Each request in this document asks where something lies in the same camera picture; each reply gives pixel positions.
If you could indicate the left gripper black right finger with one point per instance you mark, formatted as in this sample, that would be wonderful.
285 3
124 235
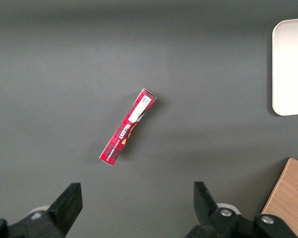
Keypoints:
206 208

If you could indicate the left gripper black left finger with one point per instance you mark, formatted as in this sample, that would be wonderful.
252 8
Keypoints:
64 205

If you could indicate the oak wooden drawer cabinet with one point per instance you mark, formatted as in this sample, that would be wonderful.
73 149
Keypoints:
288 198

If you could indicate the red cookie box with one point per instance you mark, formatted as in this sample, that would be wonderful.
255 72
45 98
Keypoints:
129 126

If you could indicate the cream rectangular plastic tray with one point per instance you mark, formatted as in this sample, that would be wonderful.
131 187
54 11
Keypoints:
291 67

